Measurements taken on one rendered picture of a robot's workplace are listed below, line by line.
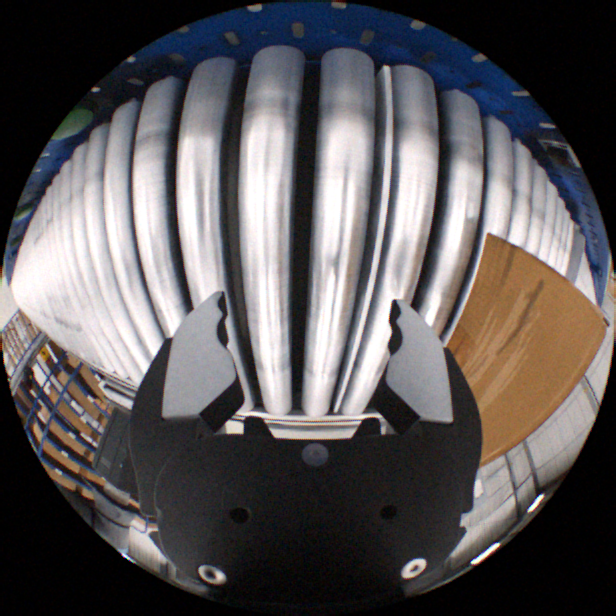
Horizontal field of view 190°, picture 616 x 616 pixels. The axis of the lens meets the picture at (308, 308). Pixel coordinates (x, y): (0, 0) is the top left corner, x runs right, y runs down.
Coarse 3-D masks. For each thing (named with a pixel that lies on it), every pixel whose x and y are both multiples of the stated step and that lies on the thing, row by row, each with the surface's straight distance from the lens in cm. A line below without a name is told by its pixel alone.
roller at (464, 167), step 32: (448, 96) 27; (448, 128) 25; (480, 128) 26; (448, 160) 23; (480, 160) 24; (448, 192) 22; (480, 192) 24; (448, 224) 22; (448, 256) 22; (448, 288) 23
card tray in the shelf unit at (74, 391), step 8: (64, 376) 198; (64, 384) 189; (72, 384) 184; (72, 392) 185; (80, 392) 188; (80, 400) 190; (88, 400) 194; (88, 408) 195; (96, 408) 200; (96, 416) 201
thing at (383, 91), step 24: (384, 72) 22; (384, 96) 21; (384, 120) 19; (384, 144) 18; (384, 168) 17; (384, 192) 17; (384, 216) 17; (360, 288) 21; (360, 312) 21; (360, 336) 22; (336, 384) 33; (336, 408) 34
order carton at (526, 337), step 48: (480, 288) 24; (528, 288) 21; (576, 288) 19; (480, 336) 24; (528, 336) 20; (576, 336) 19; (480, 384) 24; (528, 384) 21; (576, 384) 19; (528, 432) 22
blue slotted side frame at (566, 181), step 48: (144, 48) 28; (192, 48) 28; (240, 48) 29; (336, 48) 28; (384, 48) 28; (432, 48) 27; (96, 96) 35; (144, 96) 38; (480, 96) 33; (528, 96) 31; (48, 144) 45; (528, 144) 43; (576, 192) 54
